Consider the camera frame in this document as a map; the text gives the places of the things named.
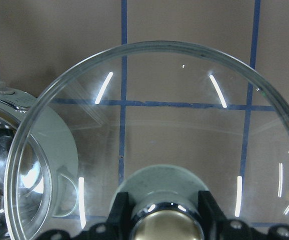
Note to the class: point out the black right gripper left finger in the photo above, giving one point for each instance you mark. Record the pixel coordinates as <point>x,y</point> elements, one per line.
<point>120,216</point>

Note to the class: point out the grey toy cooking pot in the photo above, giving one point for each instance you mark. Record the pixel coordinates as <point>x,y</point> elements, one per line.
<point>46,167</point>

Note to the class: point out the clear glass pot lid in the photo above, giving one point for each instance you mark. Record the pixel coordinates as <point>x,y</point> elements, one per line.
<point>163,120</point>

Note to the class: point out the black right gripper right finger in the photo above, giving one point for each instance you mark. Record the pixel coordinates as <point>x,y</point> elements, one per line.
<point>214,223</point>

